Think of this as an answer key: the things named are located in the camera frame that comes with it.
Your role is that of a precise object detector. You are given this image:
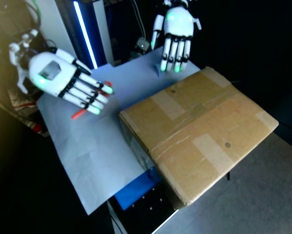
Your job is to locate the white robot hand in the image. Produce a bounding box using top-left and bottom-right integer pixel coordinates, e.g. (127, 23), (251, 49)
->
(150, 5), (202, 73)
(28, 48), (114, 115)

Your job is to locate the red white patterned cloth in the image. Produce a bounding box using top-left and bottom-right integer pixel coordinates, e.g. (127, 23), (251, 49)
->
(8, 88), (49, 137)

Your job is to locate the small grey electronic module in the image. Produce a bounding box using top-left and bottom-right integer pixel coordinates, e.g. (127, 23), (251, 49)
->
(136, 38), (149, 52)

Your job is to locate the pillar with blue light strip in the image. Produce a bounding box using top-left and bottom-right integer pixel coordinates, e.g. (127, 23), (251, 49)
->
(71, 0), (99, 70)

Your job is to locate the white upright panel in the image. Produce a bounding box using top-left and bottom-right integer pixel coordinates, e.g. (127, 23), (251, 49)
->
(92, 0), (115, 67)

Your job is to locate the white table cover sheet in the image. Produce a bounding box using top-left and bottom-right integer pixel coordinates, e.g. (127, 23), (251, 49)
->
(36, 46), (201, 215)

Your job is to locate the brown cardboard box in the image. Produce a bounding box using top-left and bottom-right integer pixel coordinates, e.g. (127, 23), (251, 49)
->
(118, 66), (280, 210)

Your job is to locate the blue board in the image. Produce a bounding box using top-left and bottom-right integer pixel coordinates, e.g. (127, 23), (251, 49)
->
(114, 167), (161, 211)

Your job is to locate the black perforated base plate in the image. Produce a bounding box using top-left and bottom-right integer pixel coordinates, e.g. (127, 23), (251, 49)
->
(108, 181), (179, 234)

